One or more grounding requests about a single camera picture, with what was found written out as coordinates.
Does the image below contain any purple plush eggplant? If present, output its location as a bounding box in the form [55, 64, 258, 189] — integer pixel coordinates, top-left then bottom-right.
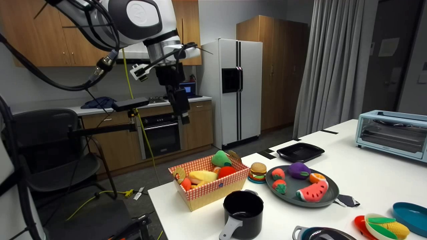
[288, 163, 310, 180]

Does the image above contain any green plush avocado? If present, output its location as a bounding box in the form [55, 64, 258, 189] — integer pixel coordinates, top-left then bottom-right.
[210, 151, 232, 167]

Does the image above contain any black pot with handle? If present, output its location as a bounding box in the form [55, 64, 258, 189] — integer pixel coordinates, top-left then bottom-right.
[218, 191, 264, 240]

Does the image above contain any black square tray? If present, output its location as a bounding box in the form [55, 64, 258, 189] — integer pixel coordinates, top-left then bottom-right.
[276, 143, 324, 163]

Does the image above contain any plush strawberry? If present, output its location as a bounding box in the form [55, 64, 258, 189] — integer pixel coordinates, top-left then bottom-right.
[272, 179, 286, 195]

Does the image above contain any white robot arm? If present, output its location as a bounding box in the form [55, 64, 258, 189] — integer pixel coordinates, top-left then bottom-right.
[45, 0, 200, 124]

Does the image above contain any light blue toaster oven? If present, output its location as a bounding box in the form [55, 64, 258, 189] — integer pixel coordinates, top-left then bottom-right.
[356, 109, 427, 163]

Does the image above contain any white refrigerator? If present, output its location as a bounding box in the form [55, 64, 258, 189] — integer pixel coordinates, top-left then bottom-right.
[198, 37, 262, 148]

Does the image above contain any dark grey oval plate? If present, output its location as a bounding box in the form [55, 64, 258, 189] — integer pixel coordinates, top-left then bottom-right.
[265, 165, 338, 208]

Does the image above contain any yellow plush banana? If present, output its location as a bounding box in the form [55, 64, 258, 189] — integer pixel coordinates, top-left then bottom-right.
[189, 171, 217, 185]

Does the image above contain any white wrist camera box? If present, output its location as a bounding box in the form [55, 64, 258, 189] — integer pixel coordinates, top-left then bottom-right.
[129, 64, 149, 81]

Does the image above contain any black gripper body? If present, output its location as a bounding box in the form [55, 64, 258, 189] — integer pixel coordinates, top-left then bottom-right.
[155, 63, 189, 117]

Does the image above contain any black built-in oven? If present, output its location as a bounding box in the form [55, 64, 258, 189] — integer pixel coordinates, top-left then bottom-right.
[141, 113, 180, 157]

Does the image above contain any plush orange slice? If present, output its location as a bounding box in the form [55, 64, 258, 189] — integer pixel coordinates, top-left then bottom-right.
[308, 173, 325, 184]

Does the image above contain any red checkered cardboard basket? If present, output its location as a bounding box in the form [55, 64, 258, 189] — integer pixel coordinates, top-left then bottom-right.
[169, 155, 248, 211]

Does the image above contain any teal small bowl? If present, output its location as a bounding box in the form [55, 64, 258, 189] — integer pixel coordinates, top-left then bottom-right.
[392, 201, 427, 237]

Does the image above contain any black office chair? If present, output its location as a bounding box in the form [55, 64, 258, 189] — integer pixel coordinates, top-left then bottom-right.
[11, 109, 99, 193]

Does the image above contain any plush burger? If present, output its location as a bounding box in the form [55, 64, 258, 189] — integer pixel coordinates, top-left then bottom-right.
[248, 161, 266, 183]

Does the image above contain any plush watermelon slice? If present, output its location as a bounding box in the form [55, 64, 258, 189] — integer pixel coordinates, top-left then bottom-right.
[297, 180, 328, 203]

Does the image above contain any red plush tomato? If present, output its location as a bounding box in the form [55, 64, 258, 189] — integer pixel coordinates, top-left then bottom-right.
[217, 165, 236, 179]

